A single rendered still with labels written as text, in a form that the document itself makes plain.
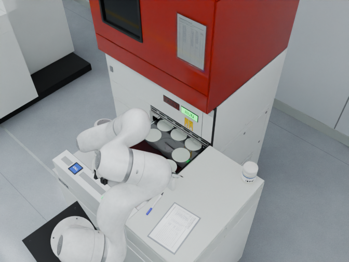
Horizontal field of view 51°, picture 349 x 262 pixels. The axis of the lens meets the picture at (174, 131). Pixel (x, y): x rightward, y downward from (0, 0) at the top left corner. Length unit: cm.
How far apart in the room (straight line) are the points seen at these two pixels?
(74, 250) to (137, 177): 37
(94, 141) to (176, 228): 58
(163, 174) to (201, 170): 81
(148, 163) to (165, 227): 69
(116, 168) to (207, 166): 93
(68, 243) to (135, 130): 44
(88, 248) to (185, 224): 56
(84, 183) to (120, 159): 88
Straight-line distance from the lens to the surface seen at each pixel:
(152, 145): 203
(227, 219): 171
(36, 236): 166
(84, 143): 138
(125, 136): 103
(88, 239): 127
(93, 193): 181
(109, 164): 99
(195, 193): 177
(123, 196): 110
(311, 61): 322
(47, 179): 317
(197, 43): 153
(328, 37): 307
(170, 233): 166
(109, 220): 115
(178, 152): 200
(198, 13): 147
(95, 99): 371
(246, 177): 178
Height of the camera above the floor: 245
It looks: 48 degrees down
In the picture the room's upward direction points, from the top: 1 degrees counter-clockwise
